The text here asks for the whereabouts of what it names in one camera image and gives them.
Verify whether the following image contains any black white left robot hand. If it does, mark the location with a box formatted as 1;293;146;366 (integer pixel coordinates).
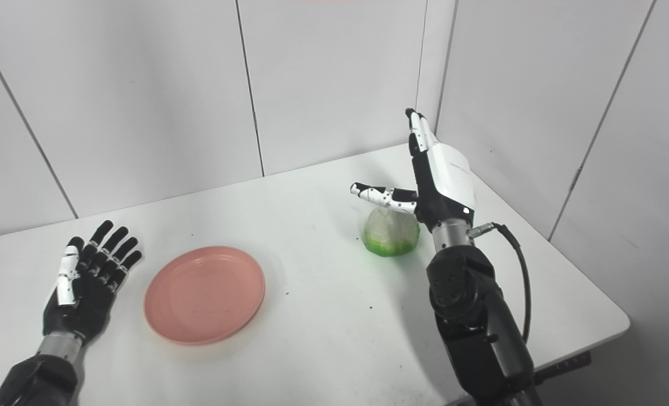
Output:
42;220;143;347

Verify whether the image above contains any black table frame bar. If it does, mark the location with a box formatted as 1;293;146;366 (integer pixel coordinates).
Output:
534;350;592;387

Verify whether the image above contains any green white toy cabbage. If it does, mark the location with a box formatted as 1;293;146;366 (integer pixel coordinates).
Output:
362;205;421;258

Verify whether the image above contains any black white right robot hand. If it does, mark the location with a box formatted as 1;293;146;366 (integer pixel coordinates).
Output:
350;108;477;232

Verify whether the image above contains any pink round plate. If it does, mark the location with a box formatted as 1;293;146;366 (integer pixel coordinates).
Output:
143;245;267;346

